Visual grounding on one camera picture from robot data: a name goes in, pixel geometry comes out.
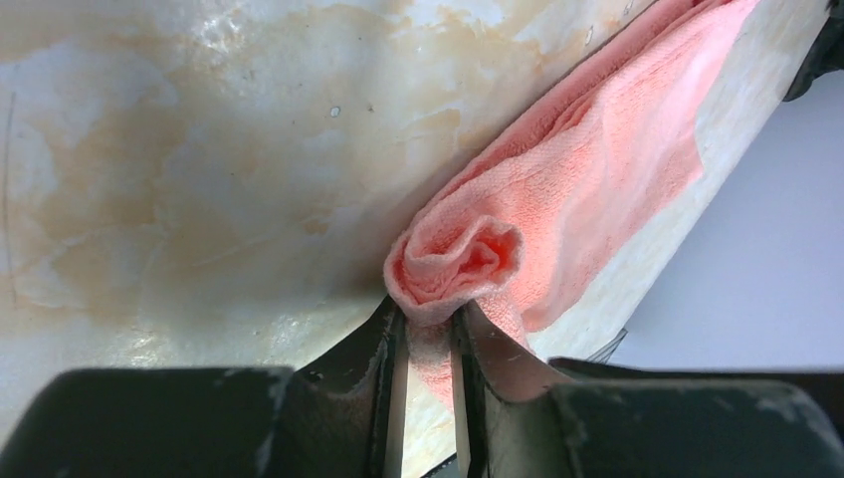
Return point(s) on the pink panda towel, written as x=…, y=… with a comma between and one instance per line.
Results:
x=529, y=223

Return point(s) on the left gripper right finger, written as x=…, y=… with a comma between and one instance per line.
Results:
x=520, y=416

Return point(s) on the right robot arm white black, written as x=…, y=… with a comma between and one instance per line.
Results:
x=825, y=55

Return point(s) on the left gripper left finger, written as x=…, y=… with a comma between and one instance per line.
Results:
x=342, y=415

